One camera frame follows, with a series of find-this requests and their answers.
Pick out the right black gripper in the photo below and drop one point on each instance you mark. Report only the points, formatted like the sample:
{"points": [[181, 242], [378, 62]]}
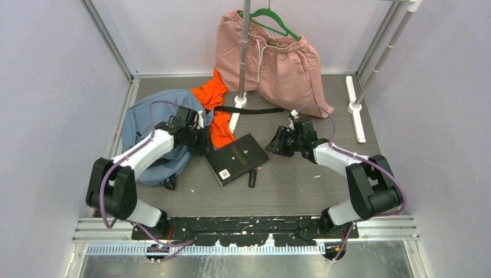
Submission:
{"points": [[282, 132]]}

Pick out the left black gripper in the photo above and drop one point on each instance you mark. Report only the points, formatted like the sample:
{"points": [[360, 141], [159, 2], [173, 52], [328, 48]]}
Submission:
{"points": [[204, 147]]}

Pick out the pink black highlighter marker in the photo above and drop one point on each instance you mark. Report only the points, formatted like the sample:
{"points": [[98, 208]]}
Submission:
{"points": [[252, 178]]}

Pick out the blue student backpack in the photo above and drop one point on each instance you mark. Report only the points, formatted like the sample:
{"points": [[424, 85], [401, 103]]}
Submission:
{"points": [[160, 107]]}

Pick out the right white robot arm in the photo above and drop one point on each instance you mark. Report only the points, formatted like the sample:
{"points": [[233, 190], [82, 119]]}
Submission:
{"points": [[372, 187]]}

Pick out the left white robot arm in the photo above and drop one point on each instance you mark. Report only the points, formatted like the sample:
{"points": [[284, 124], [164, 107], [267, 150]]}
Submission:
{"points": [[112, 184]]}

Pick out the orange cloth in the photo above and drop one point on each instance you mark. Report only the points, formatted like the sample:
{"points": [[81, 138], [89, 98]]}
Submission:
{"points": [[212, 95]]}

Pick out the left rack pole with foot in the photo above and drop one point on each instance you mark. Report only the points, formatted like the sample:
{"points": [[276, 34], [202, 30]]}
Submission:
{"points": [[240, 101]]}

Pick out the rack pole with foot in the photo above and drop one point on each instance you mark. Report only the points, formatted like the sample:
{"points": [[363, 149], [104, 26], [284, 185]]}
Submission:
{"points": [[240, 101], [366, 73]]}

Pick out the pink shorts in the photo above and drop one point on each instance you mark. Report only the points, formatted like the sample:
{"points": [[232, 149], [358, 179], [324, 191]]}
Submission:
{"points": [[286, 72]]}

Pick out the right rack pole with foot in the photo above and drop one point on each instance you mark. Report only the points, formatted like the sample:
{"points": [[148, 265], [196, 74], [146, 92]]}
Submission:
{"points": [[366, 73]]}

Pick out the green clothes hanger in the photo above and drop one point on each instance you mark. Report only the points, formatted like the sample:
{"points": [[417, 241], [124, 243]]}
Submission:
{"points": [[267, 12]]}

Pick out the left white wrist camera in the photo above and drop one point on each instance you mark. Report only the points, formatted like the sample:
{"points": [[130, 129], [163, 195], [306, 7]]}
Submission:
{"points": [[201, 115]]}

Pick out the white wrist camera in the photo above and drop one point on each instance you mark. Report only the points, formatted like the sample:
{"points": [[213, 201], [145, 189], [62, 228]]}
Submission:
{"points": [[201, 115], [293, 115]]}

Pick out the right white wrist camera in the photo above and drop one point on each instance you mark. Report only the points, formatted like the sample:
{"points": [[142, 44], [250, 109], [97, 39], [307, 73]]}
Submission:
{"points": [[293, 115]]}

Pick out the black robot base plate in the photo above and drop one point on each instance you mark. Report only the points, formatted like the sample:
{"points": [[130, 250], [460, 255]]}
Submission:
{"points": [[291, 230]]}

